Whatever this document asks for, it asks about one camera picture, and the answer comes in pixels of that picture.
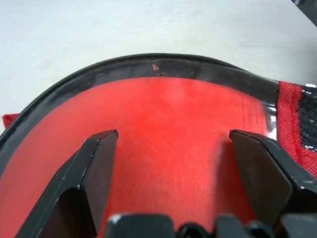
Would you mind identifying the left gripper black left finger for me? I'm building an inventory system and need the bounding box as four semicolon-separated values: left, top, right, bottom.
14;128;119;238

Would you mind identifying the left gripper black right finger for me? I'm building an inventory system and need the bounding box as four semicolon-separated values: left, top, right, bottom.
229;129;317;223

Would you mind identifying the red table tennis paddle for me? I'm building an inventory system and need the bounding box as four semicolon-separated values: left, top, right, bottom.
0;76;269;238

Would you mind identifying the black red paddle case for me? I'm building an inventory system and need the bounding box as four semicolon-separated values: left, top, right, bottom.
0;52;317;238

